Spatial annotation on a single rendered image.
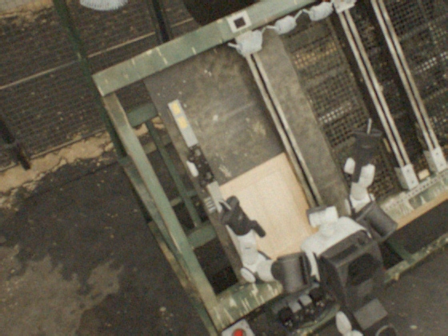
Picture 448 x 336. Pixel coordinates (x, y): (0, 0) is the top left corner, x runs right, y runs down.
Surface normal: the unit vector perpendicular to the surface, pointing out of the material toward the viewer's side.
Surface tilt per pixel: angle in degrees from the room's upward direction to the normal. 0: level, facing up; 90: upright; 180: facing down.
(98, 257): 0
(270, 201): 53
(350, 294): 82
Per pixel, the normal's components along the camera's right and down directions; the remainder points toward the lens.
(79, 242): -0.12, -0.69
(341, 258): -0.31, -0.86
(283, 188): 0.34, 0.04
